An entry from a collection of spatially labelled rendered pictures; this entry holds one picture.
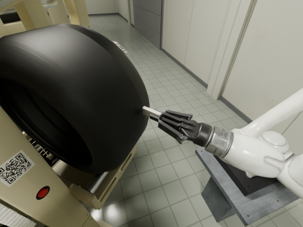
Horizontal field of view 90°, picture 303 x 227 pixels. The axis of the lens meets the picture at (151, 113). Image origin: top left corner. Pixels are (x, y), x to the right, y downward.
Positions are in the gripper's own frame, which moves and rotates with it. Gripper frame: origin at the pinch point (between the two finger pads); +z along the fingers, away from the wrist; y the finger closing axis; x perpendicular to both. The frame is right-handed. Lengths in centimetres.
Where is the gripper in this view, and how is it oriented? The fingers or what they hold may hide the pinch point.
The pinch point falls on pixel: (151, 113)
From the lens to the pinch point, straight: 53.4
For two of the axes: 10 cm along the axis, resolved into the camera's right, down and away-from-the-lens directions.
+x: -1.3, 7.1, 6.9
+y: -4.1, 6.0, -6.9
